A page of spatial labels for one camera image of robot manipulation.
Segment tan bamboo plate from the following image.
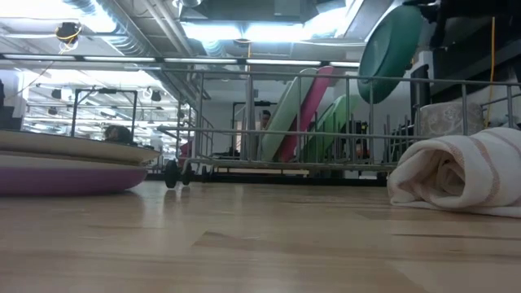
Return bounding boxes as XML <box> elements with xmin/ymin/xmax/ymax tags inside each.
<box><xmin>0</xmin><ymin>129</ymin><xmax>162</xmax><ymax>168</ymax></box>

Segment white striped dish towel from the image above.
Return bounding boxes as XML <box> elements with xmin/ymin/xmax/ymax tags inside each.
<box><xmin>386</xmin><ymin>126</ymin><xmax>521</xmax><ymax>219</ymax></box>

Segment small pale green plate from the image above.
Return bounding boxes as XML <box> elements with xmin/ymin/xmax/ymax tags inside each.
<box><xmin>260</xmin><ymin>68</ymin><xmax>318</xmax><ymax>162</ymax></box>

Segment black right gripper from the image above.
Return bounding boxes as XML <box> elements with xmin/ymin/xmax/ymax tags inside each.
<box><xmin>422</xmin><ymin>0</ymin><xmax>521</xmax><ymax>50</ymax></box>

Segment light green plate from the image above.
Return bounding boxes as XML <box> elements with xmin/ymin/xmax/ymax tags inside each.
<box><xmin>303</xmin><ymin>94</ymin><xmax>361</xmax><ymax>164</ymax></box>

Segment person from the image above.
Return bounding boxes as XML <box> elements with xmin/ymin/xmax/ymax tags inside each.
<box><xmin>103</xmin><ymin>125</ymin><xmax>134</xmax><ymax>146</ymax></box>
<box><xmin>258</xmin><ymin>109</ymin><xmax>273</xmax><ymax>131</ymax></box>

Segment silver ceiling duct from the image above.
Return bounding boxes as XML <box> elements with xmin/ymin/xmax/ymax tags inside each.
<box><xmin>60</xmin><ymin>0</ymin><xmax>212</xmax><ymax>103</ymax></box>

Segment black ceiling sensor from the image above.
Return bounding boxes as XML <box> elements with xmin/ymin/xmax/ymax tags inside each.
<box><xmin>55</xmin><ymin>22</ymin><xmax>82</xmax><ymax>54</ymax></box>

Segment black metal table frame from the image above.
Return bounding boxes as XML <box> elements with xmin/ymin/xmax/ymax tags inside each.
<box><xmin>146</xmin><ymin>173</ymin><xmax>387</xmax><ymax>187</ymax></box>

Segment clear patterned glass cup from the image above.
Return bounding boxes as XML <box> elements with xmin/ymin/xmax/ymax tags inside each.
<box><xmin>418</xmin><ymin>101</ymin><xmax>485</xmax><ymax>138</ymax></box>

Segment bluish purple plate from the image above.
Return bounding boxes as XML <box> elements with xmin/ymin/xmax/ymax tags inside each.
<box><xmin>0</xmin><ymin>164</ymin><xmax>148</xmax><ymax>197</ymax></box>

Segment grey wire dish rack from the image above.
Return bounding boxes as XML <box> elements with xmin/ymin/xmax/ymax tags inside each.
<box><xmin>156</xmin><ymin>67</ymin><xmax>521</xmax><ymax>189</ymax></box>

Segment teal plate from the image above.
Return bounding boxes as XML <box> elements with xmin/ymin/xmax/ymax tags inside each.
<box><xmin>357</xmin><ymin>3</ymin><xmax>424</xmax><ymax>105</ymax></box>

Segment small pink plate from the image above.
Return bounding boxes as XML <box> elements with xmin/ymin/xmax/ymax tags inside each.
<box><xmin>278</xmin><ymin>65</ymin><xmax>335</xmax><ymax>163</ymax></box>

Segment yellow cable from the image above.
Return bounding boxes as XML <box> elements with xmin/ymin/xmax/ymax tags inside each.
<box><xmin>484</xmin><ymin>15</ymin><xmax>497</xmax><ymax>129</ymax></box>

